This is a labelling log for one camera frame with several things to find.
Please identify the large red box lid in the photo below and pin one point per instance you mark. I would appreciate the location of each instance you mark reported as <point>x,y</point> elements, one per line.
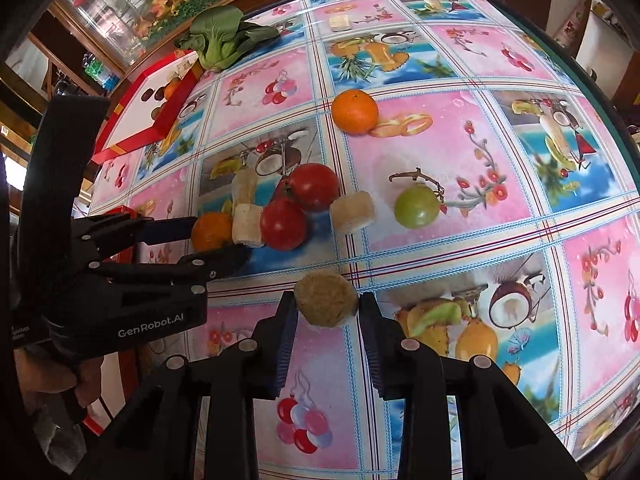
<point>135,122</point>

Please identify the green bok choy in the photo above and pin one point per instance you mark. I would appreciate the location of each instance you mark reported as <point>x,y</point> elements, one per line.
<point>220,40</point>

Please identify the orange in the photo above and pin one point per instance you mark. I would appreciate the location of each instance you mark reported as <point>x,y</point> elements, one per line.
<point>172,90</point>
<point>210,232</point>
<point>354,111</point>

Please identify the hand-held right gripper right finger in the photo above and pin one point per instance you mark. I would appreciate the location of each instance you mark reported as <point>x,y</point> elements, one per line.
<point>372,341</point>

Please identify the red tomato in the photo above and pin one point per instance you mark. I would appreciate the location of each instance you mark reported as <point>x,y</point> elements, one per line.
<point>282,224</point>
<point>312,186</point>

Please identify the painted bamboo glass panel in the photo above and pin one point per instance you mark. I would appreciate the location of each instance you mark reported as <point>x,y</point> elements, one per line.
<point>150,0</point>

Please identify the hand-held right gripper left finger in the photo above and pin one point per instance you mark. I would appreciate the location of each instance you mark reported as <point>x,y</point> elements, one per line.
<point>282,341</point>

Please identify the person's left hand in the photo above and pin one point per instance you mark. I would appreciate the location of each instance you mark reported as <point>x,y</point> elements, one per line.
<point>47,375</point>

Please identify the beige puffed rice cake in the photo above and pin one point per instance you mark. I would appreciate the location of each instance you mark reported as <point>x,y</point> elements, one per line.
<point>340,22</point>
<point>325,302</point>
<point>247,226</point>
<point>352,212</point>
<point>245,186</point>

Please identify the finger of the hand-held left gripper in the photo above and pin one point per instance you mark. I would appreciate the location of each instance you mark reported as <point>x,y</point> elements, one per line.
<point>167,228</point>
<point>215,266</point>

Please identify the green plastic bottle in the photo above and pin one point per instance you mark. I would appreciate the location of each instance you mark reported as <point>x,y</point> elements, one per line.
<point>100,72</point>

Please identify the green round fruit with stem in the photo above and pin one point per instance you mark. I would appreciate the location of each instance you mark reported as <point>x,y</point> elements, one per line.
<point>416,207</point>

